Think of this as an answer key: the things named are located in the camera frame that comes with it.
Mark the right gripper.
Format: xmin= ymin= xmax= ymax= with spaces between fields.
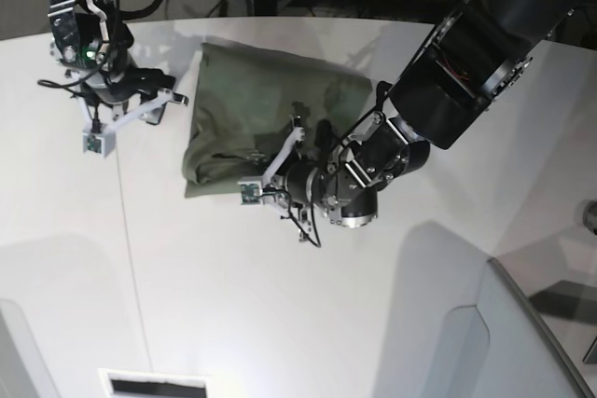
xmin=41 ymin=0 xmax=177 ymax=118

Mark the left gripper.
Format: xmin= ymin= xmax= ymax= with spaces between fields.
xmin=282 ymin=111 xmax=430 ymax=228

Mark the green t-shirt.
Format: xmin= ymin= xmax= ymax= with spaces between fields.
xmin=182 ymin=43 xmax=372 ymax=199

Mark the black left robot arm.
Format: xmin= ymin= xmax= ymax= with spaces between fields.
xmin=283 ymin=0 xmax=578 ymax=228

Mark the white label with black bar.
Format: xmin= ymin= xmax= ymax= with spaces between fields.
xmin=98 ymin=368 xmax=210 ymax=398

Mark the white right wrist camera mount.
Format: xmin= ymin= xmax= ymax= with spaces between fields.
xmin=66 ymin=65 xmax=189 ymax=158

